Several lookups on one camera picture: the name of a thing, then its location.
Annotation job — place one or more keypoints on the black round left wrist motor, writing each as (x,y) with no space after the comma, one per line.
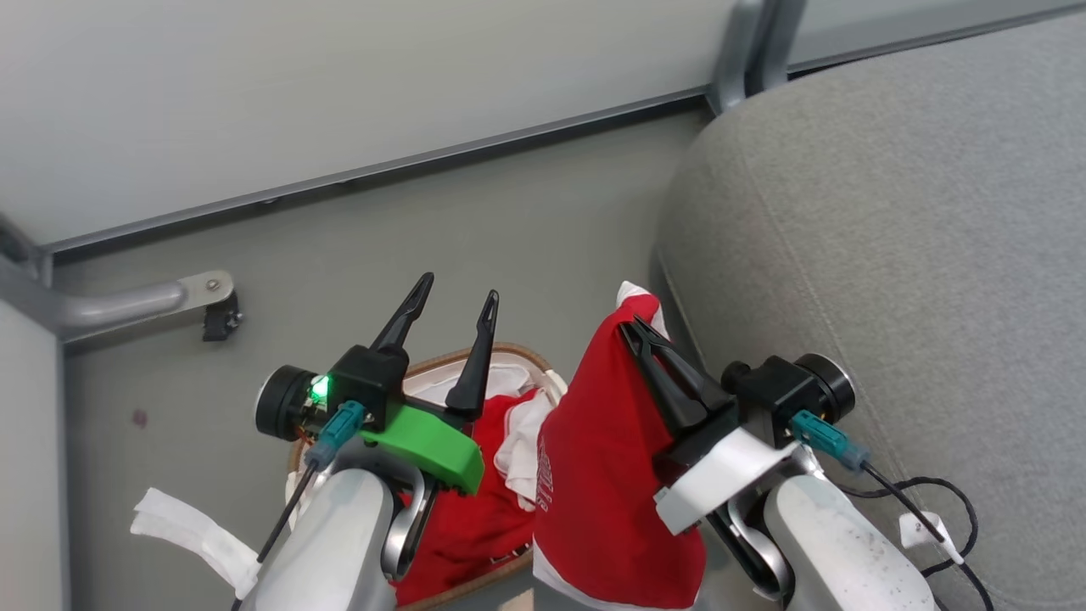
(280,403)

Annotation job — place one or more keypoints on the grey metal frame post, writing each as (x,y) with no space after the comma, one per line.
(747,51)

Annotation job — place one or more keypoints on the black round wrist motor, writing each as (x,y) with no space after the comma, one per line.
(836,386)
(280,403)

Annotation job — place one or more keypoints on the red garment with white trim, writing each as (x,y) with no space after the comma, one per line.
(607,492)

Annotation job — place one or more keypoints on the black round right wrist motor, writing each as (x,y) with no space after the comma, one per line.
(836,386)

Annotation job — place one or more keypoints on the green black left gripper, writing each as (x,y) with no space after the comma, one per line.
(424,441)

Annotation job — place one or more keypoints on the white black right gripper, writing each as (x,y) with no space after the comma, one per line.
(730,475)

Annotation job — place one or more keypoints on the brown wicker laundry basket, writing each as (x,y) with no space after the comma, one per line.
(509,355)

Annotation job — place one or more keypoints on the red garment with white print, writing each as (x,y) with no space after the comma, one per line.
(475,518)

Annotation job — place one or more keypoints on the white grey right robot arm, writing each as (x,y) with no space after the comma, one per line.
(840,552)

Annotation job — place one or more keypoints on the grey fabric sofa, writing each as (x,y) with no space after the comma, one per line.
(916,255)

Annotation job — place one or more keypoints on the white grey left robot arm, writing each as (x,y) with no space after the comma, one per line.
(339,543)

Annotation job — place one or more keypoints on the grey metal wall rail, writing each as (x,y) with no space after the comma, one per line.
(382,170)

